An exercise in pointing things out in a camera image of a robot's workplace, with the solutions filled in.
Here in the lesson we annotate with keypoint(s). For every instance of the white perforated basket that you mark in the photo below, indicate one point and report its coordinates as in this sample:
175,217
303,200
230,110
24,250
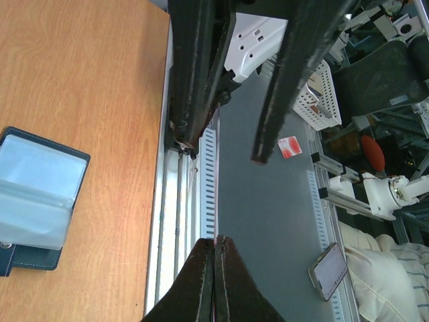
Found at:
316,103

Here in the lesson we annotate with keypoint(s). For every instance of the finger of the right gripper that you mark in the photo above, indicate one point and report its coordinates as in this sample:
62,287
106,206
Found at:
312,28
202,32

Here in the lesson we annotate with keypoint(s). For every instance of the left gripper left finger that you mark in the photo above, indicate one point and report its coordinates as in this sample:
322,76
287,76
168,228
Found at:
190,298

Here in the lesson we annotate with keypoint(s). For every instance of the red white card on floor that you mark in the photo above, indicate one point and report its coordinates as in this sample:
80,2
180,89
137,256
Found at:
289,147

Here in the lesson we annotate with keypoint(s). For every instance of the blue card holder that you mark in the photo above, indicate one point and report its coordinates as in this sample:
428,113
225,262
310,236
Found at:
40,183

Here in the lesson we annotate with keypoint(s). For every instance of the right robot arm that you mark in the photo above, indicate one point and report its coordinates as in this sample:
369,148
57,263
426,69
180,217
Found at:
257,36

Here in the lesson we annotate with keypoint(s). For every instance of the grey slotted cable duct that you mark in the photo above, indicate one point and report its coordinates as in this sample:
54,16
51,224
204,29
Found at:
207,175

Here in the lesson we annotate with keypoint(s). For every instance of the white striped pillow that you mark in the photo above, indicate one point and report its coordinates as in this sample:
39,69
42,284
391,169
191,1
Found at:
390,280

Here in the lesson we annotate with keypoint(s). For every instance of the smartphone on floor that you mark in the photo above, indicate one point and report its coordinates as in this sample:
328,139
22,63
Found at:
328,271

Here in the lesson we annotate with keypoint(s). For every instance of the aluminium front rail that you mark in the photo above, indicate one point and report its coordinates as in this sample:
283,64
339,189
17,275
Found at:
175,224

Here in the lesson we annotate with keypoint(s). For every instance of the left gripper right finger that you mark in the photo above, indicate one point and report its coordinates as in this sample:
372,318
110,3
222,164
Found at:
236,296

